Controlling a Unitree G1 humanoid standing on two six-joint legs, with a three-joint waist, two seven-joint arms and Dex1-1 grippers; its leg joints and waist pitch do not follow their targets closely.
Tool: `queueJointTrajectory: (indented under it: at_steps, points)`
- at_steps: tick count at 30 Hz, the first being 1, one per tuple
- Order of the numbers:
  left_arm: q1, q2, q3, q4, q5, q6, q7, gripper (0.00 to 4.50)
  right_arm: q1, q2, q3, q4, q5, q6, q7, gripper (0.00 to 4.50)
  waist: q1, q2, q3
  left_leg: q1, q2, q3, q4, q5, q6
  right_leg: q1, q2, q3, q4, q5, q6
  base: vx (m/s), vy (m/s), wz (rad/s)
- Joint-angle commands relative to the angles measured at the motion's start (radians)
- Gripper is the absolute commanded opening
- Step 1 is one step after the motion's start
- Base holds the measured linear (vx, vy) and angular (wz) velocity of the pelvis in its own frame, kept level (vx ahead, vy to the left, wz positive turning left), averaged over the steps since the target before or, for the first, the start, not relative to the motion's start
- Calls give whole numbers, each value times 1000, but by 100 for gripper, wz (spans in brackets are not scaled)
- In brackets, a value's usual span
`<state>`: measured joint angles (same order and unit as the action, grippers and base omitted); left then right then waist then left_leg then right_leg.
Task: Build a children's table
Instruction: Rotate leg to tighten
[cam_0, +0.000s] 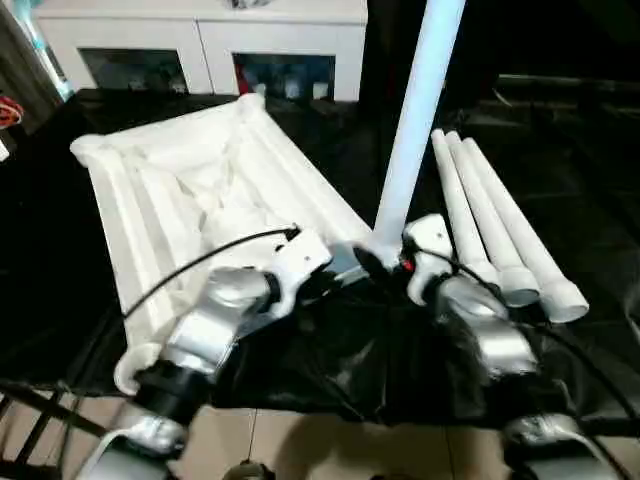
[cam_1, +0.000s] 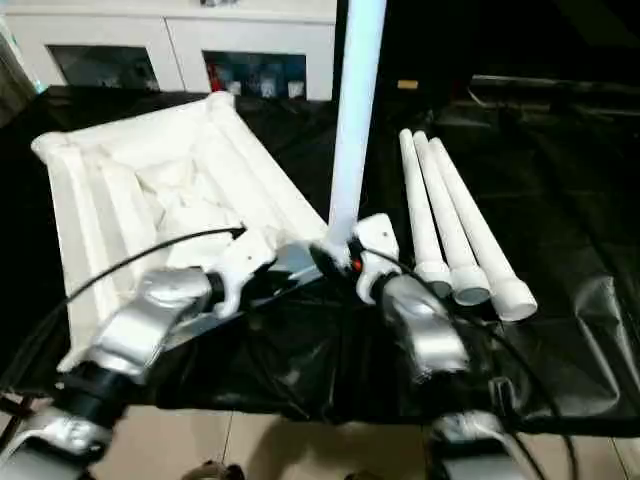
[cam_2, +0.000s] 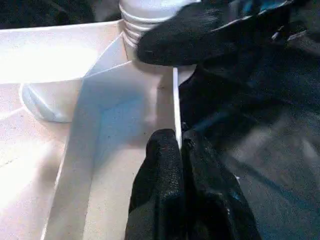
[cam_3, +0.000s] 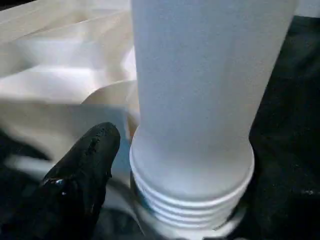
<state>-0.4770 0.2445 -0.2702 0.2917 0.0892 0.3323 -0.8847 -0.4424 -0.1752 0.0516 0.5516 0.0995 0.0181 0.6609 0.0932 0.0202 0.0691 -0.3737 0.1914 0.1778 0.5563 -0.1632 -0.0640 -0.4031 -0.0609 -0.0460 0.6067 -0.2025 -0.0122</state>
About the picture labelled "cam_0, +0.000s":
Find white plastic table top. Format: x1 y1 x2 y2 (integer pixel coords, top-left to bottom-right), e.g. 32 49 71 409
70 93 377 397

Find red cable bundle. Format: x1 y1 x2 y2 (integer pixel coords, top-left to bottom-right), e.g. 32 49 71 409
0 95 24 130

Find black flat bar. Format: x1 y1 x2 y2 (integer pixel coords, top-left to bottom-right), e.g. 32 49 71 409
495 70 640 103

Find black work mat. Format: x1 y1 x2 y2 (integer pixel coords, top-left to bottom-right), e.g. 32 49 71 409
0 88 640 436

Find white glass-door cabinet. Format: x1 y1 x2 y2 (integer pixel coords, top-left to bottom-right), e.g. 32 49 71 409
33 0 370 103

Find black folding table frame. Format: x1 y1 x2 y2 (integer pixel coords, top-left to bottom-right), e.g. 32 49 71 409
0 380 103 473

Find white plastic table leg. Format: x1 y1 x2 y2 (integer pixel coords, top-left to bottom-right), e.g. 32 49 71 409
445 132 542 309
372 0 468 267
460 137 591 324
430 128 501 287

